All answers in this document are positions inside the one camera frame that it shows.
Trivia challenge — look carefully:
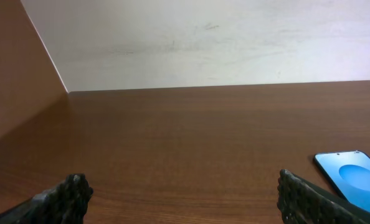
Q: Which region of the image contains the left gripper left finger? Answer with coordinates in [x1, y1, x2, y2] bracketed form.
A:
[0, 174, 93, 224]

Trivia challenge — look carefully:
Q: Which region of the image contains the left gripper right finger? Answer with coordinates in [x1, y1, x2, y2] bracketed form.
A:
[277, 169, 370, 224]

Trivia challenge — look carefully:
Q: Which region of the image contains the blue Samsung Galaxy smartphone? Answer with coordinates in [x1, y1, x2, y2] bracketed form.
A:
[313, 151, 370, 212]

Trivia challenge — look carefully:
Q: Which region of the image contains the brown wooden side panel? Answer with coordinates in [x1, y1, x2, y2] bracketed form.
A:
[0, 0, 66, 139]

